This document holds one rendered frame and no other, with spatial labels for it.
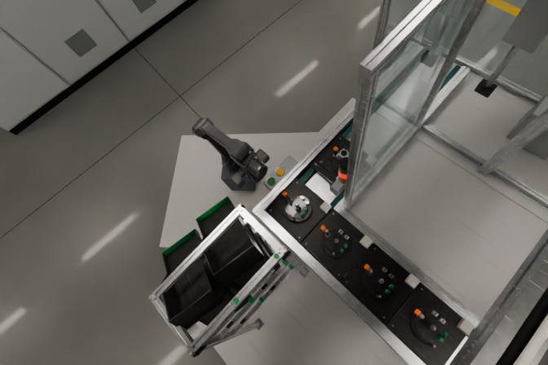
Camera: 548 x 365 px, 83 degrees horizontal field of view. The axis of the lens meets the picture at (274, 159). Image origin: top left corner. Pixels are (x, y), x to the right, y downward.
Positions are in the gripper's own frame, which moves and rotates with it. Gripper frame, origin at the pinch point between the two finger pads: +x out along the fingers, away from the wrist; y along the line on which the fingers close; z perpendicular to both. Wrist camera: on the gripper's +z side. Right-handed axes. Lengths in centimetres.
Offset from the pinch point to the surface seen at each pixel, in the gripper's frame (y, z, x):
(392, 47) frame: 29, 36, -73
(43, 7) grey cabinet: -13, -279, 39
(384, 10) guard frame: 87, 0, -23
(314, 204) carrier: 12.1, 23.9, 28.5
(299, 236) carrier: -4.5, 29.2, 28.5
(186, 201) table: -34, -35, 39
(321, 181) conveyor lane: 25.3, 16.9, 33.9
